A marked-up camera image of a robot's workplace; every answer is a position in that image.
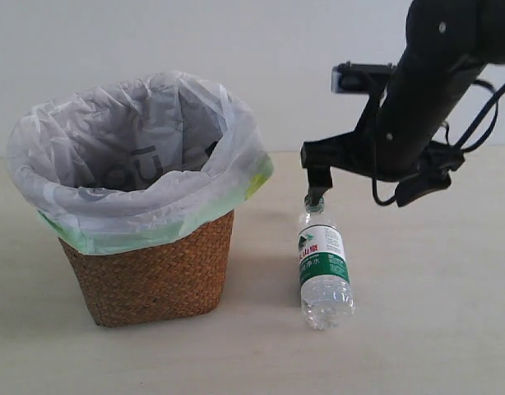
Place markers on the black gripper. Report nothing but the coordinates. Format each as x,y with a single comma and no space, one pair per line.
357,152

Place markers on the clear water bottle green cap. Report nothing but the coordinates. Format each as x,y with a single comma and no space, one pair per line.
325,290

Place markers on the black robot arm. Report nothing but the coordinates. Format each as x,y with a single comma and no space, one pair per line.
448,45

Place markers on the woven wicker waste basket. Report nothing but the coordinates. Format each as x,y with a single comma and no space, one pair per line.
180,280

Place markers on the white plastic bin liner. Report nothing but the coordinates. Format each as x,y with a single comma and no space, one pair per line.
138,163

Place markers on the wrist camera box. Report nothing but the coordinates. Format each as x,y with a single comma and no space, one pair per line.
360,78

